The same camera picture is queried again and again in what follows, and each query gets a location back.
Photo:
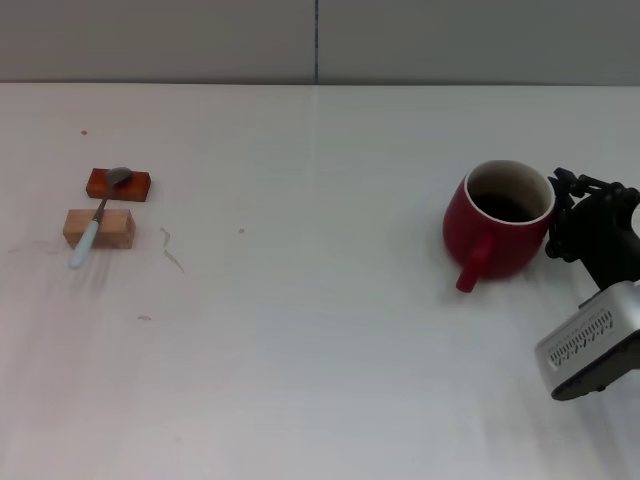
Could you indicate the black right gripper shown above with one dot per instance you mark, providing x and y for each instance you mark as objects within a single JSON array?
[{"x": 610, "y": 235}]

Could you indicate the red ceramic cup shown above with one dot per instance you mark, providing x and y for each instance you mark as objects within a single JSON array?
[{"x": 500, "y": 250}]

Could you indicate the light wooden block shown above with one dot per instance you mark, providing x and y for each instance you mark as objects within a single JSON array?
[{"x": 117, "y": 227}]

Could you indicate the red-brown wooden block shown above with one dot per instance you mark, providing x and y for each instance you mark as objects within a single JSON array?
[{"x": 132, "y": 187}]

